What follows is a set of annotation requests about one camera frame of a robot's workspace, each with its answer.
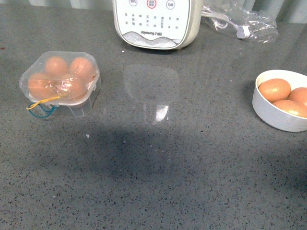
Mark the large brown egg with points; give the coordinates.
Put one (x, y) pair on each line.
(71, 87)

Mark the clear plastic egg box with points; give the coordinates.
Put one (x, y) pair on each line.
(46, 107)

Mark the brown egg back right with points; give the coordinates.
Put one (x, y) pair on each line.
(83, 69)

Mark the brown egg back left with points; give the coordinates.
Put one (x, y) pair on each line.
(56, 65)

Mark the brown egg front left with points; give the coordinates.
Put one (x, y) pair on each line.
(42, 86)

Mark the brown egg in bowl left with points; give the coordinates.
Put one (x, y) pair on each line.
(275, 90)

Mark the brown egg in bowl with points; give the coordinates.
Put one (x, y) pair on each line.
(275, 90)
(299, 95)
(292, 107)

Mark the brown egg in bowl front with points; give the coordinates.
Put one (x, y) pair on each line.
(292, 107)

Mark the brown egg in bowl right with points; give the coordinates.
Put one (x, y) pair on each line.
(299, 95)

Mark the white Joyoung blender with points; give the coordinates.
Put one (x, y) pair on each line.
(157, 24)

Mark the white round bowl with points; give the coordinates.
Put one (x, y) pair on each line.
(271, 114)

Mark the clear plastic bag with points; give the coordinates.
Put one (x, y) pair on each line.
(228, 18)

